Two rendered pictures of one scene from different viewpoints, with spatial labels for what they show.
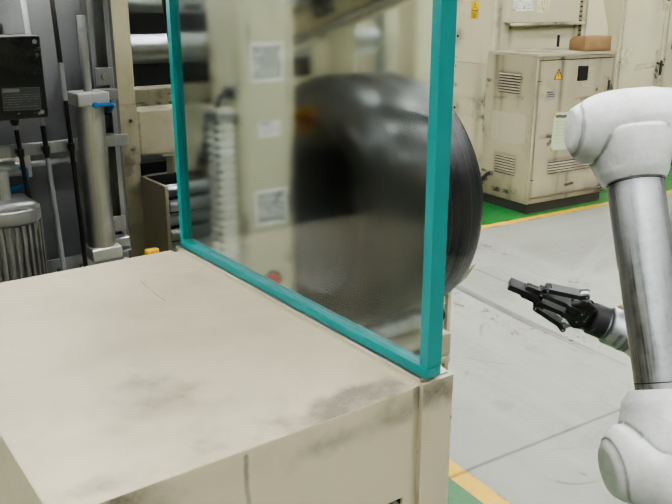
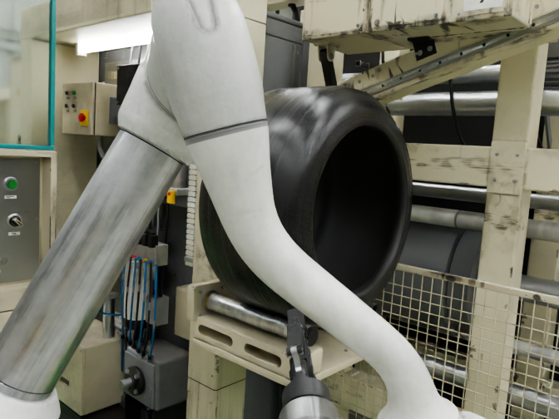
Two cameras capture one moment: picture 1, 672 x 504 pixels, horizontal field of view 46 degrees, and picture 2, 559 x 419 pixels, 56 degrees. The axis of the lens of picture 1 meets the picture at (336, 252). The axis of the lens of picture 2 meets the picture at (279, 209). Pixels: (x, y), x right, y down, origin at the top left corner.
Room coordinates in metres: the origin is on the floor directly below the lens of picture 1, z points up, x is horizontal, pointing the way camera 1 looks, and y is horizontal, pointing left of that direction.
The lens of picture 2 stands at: (1.44, -1.33, 1.31)
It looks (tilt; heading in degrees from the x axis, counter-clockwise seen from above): 6 degrees down; 77
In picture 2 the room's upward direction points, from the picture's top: 4 degrees clockwise
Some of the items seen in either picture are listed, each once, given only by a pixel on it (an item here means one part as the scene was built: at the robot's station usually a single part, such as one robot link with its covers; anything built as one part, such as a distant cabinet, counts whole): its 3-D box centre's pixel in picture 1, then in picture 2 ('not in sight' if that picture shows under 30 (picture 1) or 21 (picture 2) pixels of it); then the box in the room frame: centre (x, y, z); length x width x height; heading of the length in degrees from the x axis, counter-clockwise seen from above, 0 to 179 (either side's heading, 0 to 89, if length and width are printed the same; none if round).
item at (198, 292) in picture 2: not in sight; (244, 291); (1.68, 0.12, 0.90); 0.40 x 0.03 x 0.10; 36
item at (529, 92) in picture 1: (547, 128); not in sight; (6.54, -1.76, 0.62); 0.91 x 0.58 x 1.25; 122
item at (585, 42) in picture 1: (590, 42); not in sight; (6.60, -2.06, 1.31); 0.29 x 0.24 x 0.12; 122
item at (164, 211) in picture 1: (191, 232); not in sight; (1.97, 0.38, 1.05); 0.20 x 0.15 x 0.30; 126
